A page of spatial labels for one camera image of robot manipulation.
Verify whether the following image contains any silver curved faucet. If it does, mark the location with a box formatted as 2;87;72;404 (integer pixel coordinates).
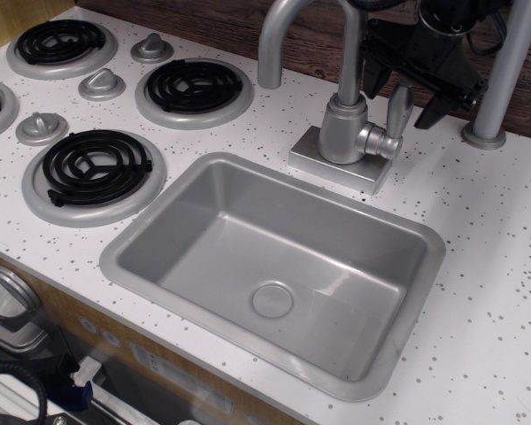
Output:
258;1;397;195

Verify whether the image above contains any black stove burner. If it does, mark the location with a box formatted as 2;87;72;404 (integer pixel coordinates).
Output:
135;58;253;130
22;130;166;228
6;19;118;81

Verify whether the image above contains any silver faucet lever handle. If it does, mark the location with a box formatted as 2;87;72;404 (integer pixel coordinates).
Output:
356;81;414;160

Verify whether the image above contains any grey vertical support pole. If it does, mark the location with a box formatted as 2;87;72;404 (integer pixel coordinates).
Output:
462;0;531;151

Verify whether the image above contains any grey stove knob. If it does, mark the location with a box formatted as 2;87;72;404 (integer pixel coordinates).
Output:
130;33;173;64
78;68;126;102
15;112;68;146

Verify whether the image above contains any middle black stove burner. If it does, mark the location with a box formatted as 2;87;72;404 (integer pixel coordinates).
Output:
135;58;253;130

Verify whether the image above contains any grey back stove knob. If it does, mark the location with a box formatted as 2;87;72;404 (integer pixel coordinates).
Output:
130;33;173;64

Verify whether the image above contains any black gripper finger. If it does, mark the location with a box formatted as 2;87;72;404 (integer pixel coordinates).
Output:
364;49;391;99
415;93;457;130

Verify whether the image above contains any black braided cable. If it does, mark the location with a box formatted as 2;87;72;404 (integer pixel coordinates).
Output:
351;0;404;10

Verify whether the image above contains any silver round oven dial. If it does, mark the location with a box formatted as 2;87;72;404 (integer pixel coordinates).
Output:
0;266;41;331

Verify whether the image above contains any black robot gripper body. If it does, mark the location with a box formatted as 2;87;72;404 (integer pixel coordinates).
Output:
361;19;487;111

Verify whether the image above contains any grey sink basin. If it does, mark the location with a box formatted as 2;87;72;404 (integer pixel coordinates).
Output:
100;152;446;402

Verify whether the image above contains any front black stove burner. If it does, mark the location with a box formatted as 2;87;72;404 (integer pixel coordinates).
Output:
22;130;166;228

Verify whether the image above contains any grey front stove knob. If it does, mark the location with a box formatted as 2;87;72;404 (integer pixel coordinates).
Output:
15;112;68;146

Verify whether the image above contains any black cable lower left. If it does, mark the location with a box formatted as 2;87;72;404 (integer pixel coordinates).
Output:
0;353;81;425

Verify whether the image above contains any back black stove burner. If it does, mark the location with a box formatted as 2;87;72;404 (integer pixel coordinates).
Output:
6;19;118;81

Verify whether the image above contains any grey middle stove knob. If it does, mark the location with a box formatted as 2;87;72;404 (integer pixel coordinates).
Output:
78;68;126;102

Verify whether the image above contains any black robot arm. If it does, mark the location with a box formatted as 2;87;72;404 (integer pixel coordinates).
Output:
362;1;509;129

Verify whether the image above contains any blue clamp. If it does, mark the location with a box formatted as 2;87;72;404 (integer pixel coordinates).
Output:
67;382;94;412

